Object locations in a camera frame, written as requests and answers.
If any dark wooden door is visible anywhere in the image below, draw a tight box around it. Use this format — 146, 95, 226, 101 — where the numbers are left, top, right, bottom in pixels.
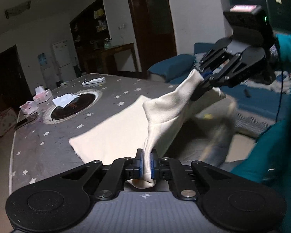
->
128, 0, 177, 76

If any dark display cabinet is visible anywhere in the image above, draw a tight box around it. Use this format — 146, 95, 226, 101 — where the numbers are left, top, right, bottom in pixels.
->
70, 0, 110, 73

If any white tissue sheet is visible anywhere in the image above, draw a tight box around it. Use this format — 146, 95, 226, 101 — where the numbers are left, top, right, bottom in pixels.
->
52, 94, 79, 108

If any water dispenser with bottle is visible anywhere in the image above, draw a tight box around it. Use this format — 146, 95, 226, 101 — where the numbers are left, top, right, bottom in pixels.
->
38, 53, 54, 89

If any teal sleeved forearm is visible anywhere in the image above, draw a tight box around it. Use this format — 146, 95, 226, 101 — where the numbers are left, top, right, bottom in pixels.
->
231, 34, 291, 232

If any white remote control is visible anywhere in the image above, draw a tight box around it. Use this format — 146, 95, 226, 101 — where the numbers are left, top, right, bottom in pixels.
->
81, 77, 105, 85

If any pink tissue box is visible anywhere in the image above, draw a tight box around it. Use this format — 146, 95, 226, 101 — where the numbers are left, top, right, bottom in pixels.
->
33, 86, 52, 104

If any dark wooden side table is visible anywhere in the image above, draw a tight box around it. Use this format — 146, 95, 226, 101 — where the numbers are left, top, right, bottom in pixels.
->
100, 43, 140, 78

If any blue cushion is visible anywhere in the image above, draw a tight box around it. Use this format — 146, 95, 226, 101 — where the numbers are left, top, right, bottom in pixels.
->
148, 54, 195, 84

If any blue sofa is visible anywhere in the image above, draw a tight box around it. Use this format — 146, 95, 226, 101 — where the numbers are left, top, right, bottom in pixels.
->
147, 42, 291, 139

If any grey star-pattern table mat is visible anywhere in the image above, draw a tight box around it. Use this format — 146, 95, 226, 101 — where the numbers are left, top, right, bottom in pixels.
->
8, 72, 233, 196

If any white refrigerator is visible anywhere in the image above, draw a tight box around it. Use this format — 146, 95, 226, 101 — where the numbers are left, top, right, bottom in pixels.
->
52, 41, 77, 82

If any cream garment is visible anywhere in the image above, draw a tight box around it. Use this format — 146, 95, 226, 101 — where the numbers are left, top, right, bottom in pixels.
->
69, 70, 237, 189

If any small white pink box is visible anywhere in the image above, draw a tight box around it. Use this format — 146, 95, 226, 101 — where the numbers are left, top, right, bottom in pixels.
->
19, 100, 39, 115

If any round black induction cooktop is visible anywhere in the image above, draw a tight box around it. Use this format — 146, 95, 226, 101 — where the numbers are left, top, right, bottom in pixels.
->
42, 90, 103, 125

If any dark entrance door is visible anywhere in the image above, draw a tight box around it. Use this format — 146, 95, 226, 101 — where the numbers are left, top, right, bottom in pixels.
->
0, 45, 32, 112

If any patterned children play tent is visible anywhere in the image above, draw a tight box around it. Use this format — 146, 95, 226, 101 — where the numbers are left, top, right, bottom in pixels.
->
0, 108, 17, 137

